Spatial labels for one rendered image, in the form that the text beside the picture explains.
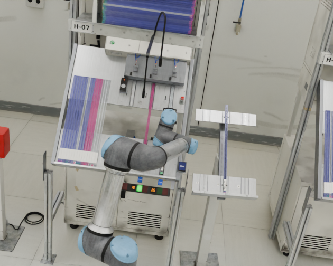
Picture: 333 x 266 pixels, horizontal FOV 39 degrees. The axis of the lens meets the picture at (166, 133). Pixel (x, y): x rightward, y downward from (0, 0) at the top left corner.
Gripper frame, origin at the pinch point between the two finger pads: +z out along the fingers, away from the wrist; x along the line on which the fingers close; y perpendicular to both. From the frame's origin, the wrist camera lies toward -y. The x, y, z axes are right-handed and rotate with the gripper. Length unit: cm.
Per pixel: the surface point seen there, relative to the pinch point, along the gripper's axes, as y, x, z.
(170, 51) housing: 39.8, 3.7, 3.8
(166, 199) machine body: -47, -5, 37
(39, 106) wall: 4, 126, 195
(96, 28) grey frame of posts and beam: 48, 47, 6
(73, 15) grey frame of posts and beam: 54, 62, 8
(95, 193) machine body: -50, 40, 39
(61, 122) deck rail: -8, 58, -2
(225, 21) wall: 98, -38, 148
